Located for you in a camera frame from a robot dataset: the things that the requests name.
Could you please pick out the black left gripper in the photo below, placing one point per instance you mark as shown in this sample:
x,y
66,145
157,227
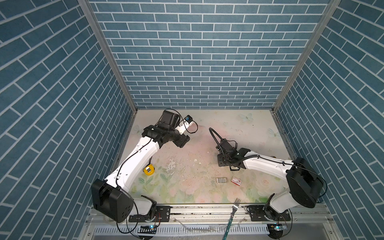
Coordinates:
x,y
182,140

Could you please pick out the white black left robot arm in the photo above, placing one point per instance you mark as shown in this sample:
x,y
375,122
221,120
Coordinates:
x,y
110,196

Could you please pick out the white staple box tray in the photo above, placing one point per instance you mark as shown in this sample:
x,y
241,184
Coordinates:
x,y
221,180

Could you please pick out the aluminium corner post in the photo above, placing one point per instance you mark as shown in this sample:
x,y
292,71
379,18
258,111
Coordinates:
x,y
93,22
318,30

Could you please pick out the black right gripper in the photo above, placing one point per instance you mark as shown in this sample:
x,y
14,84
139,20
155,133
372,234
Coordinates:
x,y
220,163

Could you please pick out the aluminium corner post right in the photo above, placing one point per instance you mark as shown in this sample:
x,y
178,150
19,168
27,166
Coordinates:
x,y
318,30

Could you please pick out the green handled fork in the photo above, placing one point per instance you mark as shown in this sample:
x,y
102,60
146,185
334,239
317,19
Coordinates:
x,y
235,207

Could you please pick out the yellow small object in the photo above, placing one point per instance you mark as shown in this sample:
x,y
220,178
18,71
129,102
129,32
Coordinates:
x,y
149,170

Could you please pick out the red white staple box sleeve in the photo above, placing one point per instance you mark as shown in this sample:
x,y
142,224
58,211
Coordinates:
x,y
236,181

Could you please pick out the aluminium corner post left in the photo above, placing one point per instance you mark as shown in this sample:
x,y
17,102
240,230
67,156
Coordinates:
x,y
93,22

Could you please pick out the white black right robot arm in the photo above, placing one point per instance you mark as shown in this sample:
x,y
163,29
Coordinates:
x,y
304,184

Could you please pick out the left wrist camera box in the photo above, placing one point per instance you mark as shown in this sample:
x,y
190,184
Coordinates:
x,y
185,123

